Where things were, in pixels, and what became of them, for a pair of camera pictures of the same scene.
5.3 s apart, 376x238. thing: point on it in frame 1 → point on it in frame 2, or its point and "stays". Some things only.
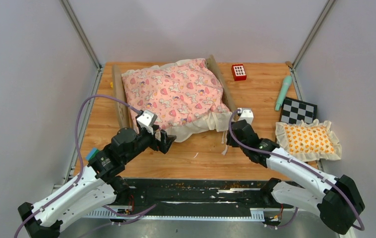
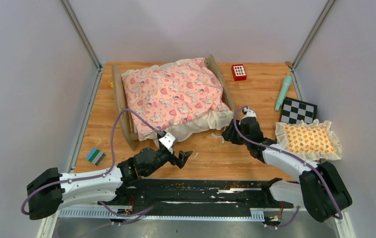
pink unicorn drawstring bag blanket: [184, 97] stays
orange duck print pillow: [309, 141] stays
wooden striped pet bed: [124, 110] stays
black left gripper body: [147, 138] → [162, 158]
